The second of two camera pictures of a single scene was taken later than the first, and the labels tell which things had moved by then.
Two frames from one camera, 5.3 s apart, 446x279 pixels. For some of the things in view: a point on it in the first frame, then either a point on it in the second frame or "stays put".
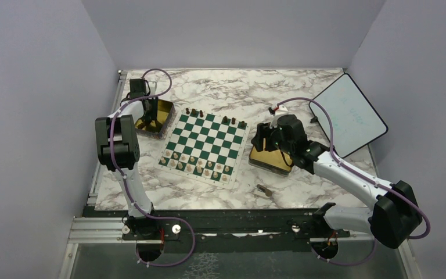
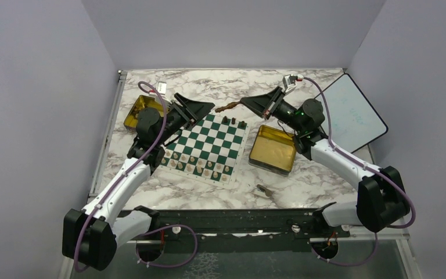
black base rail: (230, 230) stays put
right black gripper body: (272, 138) -> (284, 111)
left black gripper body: (151, 113) -> (177, 117)
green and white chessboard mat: (205, 147) stays put
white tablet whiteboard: (355, 122) stays put
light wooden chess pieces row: (193, 164) stays put
